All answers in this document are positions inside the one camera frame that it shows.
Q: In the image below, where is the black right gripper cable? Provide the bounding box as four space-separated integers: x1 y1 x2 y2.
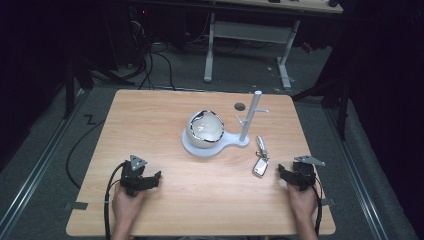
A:
311 176 324 237

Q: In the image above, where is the white bowl with silver rim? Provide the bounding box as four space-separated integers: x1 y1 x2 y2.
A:
185 109 226 150

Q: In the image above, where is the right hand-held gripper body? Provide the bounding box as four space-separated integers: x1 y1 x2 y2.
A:
291 155 326 192

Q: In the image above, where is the person's right hand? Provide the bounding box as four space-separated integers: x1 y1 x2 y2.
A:
286 182 319 223

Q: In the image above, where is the black floor cable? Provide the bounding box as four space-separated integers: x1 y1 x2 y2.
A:
65 119 106 190

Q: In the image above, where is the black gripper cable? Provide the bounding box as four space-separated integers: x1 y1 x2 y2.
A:
311 176 324 237
103 161 127 240

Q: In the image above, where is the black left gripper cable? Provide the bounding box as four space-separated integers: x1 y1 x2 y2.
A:
103 161 127 240

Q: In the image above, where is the white metal desk frame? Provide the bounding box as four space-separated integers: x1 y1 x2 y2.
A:
203 12 301 90

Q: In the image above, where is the black metal stand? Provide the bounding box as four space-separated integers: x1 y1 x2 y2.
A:
291 74 352 142
62 54 96 120

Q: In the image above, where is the bundle of black cables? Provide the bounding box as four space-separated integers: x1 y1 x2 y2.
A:
128 18 177 92

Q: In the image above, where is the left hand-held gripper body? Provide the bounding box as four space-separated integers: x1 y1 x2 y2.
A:
119 154 150 198

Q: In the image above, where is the silver car key with keyring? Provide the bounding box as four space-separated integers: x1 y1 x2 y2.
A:
251 135 271 179

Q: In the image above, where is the dark computer tower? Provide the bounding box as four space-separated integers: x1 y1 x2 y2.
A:
127 5 150 69

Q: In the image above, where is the white key stand with pegs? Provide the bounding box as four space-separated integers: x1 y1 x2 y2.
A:
181 90 270 159

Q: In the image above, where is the metal floor rail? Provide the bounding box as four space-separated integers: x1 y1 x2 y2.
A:
0 91 88 236
324 107 391 240

